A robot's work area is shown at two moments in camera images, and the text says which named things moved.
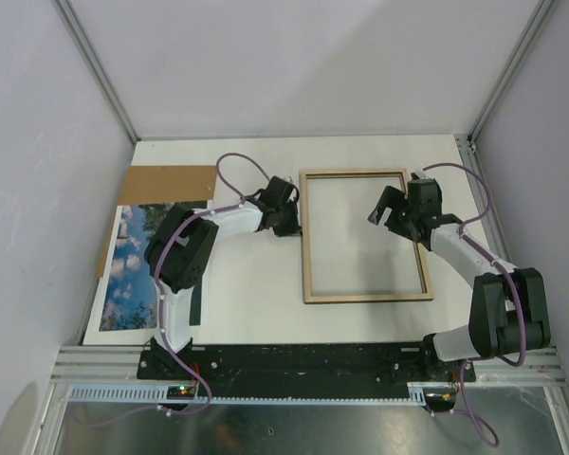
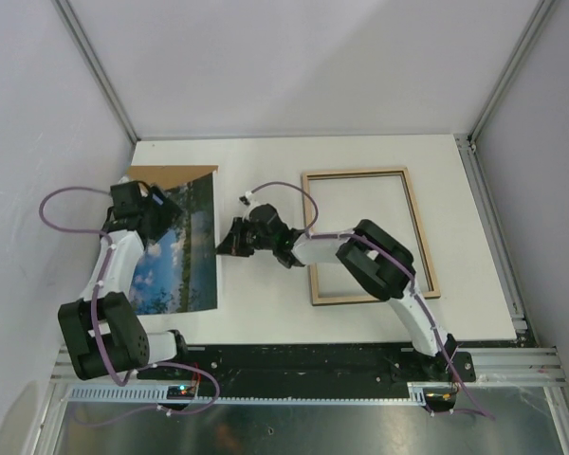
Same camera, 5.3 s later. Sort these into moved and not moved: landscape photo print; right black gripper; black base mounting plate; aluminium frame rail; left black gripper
Moved: left black gripper; landscape photo print; right black gripper
Not moved: aluminium frame rail; black base mounting plate
